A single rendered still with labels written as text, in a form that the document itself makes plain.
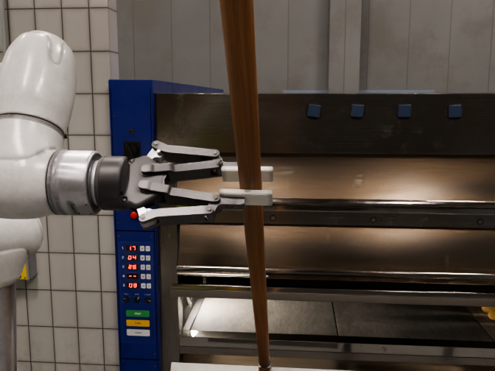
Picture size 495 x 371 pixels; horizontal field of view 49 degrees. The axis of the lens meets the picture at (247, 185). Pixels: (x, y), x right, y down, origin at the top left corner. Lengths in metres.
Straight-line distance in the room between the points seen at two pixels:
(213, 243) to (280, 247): 0.25
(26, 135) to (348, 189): 1.38
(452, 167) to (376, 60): 3.81
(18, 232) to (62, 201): 0.59
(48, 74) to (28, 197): 0.18
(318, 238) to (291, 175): 0.25
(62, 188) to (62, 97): 0.15
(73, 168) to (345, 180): 1.36
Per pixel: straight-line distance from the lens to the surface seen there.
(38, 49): 0.86
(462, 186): 2.05
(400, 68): 5.82
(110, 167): 0.74
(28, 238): 1.36
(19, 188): 0.77
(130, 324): 2.18
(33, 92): 0.82
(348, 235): 2.04
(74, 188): 0.74
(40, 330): 2.36
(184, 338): 2.19
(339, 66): 5.60
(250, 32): 0.52
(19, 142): 0.79
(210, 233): 2.05
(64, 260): 2.22
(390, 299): 1.95
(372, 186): 1.98
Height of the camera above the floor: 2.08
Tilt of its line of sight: 9 degrees down
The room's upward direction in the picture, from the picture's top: straight up
